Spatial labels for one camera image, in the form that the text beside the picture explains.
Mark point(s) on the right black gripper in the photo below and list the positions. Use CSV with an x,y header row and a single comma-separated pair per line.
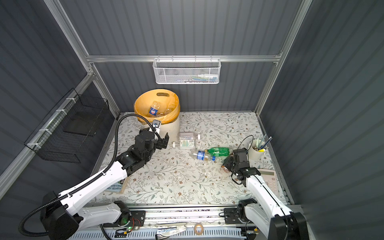
x,y
230,162

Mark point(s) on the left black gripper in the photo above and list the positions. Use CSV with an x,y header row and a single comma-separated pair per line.
x,y
161,142

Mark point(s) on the green plastic bottle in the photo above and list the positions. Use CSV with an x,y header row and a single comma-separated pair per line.
x,y
219,151

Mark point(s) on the clear bottle blue label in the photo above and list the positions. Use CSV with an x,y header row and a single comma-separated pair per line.
x,y
154,110
203,156

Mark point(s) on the clear bottle white label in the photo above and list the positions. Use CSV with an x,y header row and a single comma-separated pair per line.
x,y
184,144

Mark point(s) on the square clear bottle white cap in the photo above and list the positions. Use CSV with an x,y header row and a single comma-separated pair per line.
x,y
189,136

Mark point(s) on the brown coffee bottle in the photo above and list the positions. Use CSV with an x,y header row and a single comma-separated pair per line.
x,y
226,168

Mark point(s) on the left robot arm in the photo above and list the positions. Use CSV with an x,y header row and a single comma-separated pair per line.
x,y
62,215

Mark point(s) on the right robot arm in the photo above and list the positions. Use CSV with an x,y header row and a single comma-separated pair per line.
x,y
274,219

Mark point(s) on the white ribbed trash bin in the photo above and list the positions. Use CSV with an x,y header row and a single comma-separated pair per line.
x,y
172,129

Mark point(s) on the orange bin liner bag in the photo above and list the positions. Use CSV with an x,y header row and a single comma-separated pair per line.
x,y
165,97

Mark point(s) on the white pen holder cup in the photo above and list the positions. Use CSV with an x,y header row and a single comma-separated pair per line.
x,y
258,148

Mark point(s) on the pink calculator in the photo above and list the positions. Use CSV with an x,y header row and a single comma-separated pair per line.
x,y
271,180

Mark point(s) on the illustrated paperback book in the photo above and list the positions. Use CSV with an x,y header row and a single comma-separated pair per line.
x,y
119,187

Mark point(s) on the tape roll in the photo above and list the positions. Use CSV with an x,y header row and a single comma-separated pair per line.
x,y
198,229

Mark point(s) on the silver foil wrapper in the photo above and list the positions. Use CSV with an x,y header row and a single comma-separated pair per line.
x,y
165,233

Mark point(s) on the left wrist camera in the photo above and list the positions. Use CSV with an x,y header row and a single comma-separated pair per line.
x,y
156,124

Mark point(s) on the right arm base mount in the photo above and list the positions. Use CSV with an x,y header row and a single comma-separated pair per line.
x,y
231,216

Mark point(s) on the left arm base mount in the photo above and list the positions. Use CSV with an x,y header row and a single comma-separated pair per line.
x,y
131,220

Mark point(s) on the black wire side basket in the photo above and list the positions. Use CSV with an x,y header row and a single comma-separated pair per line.
x,y
67,135

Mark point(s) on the white wire wall basket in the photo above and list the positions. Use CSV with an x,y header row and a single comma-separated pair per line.
x,y
187,71

